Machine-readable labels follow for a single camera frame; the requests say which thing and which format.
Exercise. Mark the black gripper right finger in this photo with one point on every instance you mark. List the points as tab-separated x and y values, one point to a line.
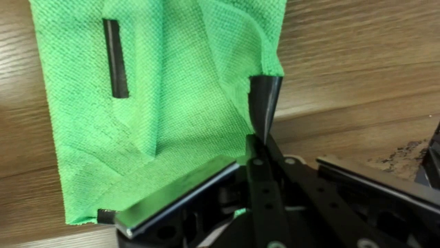
263	98

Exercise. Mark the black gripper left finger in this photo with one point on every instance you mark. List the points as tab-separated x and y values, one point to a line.
154	209

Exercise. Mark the green microfiber cloth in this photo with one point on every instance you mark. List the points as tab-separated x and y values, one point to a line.
187	65

